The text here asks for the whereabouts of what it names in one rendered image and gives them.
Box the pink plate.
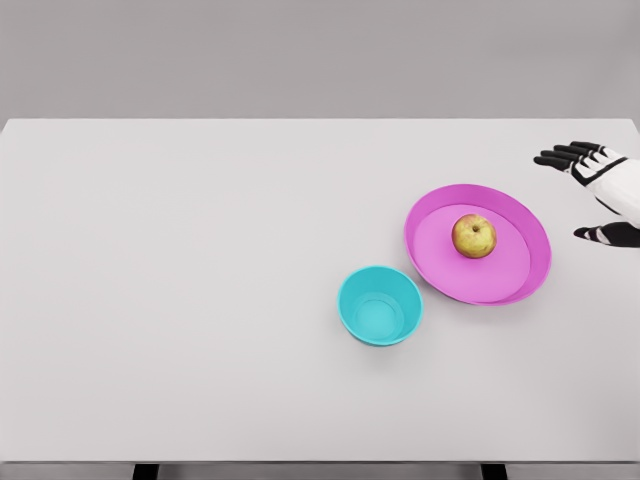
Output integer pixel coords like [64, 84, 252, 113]
[403, 183, 553, 306]

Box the blue bowl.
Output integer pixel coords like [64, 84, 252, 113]
[336, 265, 425, 348]

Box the yellow-red apple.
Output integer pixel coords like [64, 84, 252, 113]
[451, 213, 498, 260]

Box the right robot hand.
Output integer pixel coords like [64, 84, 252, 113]
[533, 140, 640, 249]

